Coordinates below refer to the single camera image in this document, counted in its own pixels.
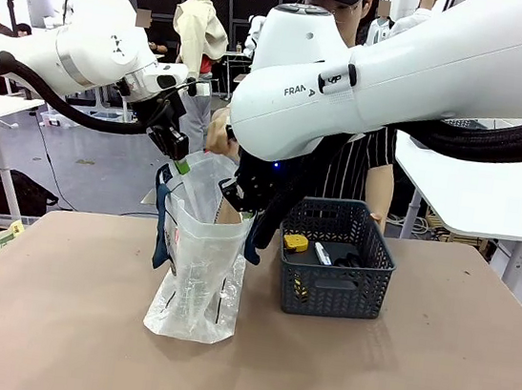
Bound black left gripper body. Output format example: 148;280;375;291
126;84;198;163

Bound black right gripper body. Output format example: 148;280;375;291
231;146;315;221

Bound brown cardboard item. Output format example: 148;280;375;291
215;194;247;228

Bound clear shopping bag blue handles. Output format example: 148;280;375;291
134;145;275;350

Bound dark grey plastic basket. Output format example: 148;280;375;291
268;191;405;327

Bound person's left forearm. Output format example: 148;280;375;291
360;159;399;216

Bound person's right hand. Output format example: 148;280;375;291
203;105;247;159

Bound person's left hand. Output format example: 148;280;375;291
365;208;390;236

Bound yellow tape measure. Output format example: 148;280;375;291
281;232;310;255

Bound white marker pen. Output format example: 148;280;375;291
312;240;335;267

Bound yellow black tool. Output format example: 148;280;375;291
291;276;312;306

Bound bystander in dark clothes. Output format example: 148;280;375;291
130;8;176;65

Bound person in striped shirt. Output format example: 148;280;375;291
270;0;421;212

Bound black item in basket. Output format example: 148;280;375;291
331;250;365;272

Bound figure in beige jacket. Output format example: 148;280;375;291
148;0;235;156

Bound black backpack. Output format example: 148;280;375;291
0;168;62;222

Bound bystander in white top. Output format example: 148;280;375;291
357;0;403;50

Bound left arm black cable sleeve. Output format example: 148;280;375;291
0;51;162;139

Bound arm black cable sleeve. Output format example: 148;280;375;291
0;51;162;139
246;64;522;288

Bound right arm black cable sleeve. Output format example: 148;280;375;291
246;64;522;288

